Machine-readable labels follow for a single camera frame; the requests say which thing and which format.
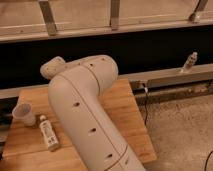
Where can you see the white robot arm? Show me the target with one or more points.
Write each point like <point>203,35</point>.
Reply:
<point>73,94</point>

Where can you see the white glue bottle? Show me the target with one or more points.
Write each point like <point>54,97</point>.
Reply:
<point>48,133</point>

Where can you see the clear plastic cup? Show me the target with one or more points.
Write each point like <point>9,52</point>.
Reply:
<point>23,112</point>

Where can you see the small bottle on ledge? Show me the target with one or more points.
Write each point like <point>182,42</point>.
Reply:
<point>191,60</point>

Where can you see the wooden table board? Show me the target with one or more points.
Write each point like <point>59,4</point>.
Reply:
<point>25,150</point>

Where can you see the middle metal bracket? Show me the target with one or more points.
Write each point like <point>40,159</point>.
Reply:
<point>114,14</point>

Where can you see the metal bracket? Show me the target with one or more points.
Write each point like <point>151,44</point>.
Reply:
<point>114,14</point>
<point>48,17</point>
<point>197,13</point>

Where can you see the left metal bracket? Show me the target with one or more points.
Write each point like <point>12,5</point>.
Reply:
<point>48,17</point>

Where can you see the right metal bracket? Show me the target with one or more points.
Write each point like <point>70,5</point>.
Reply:
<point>197,13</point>

